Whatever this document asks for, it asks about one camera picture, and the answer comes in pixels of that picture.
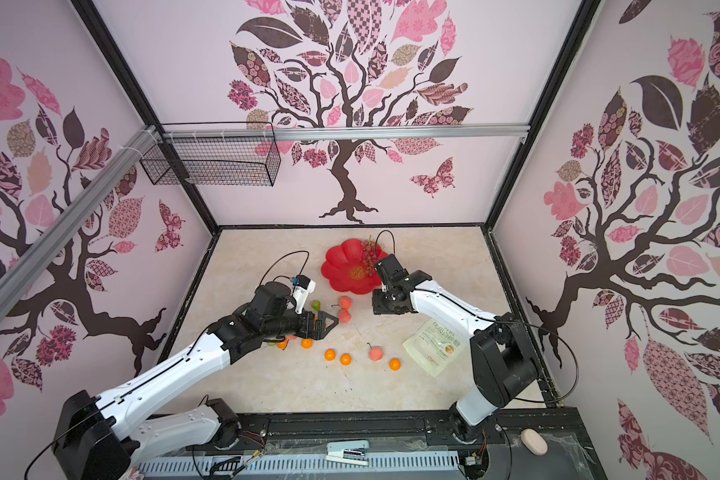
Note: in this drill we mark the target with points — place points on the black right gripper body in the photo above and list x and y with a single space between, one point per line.
382 301

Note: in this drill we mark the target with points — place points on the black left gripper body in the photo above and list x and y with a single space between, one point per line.
290 323

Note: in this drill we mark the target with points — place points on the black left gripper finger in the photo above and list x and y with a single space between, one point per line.
318 334
324 319

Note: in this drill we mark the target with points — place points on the pink fake peach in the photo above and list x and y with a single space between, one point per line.
344 303
344 316
375 353

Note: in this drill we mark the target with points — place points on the purple fake grape bunch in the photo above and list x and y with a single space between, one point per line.
370 252

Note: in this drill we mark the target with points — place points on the red flower fruit bowl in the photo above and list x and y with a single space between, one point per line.
343 269

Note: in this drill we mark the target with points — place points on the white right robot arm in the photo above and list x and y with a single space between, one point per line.
503 359

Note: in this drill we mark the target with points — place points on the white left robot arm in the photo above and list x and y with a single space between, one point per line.
103 436

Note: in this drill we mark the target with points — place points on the orange fake fruit middle left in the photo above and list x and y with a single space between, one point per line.
330 354

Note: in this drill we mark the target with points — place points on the green white food pouch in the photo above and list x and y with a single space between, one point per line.
434 347

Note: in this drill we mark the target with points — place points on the black base platform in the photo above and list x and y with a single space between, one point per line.
497 452

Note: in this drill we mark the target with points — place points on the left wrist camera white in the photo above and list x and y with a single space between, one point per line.
303 286

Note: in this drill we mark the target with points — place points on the white slotted cable duct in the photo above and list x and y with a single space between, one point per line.
384 465

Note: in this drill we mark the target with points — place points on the black wire basket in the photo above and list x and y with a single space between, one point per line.
239 153

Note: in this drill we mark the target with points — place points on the aluminium rail bar back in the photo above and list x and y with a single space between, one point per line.
350 133

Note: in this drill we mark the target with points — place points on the aluminium rail bar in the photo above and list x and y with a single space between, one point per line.
19 279
350 133

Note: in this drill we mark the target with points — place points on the aluminium rail bar left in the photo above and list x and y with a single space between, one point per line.
19 279

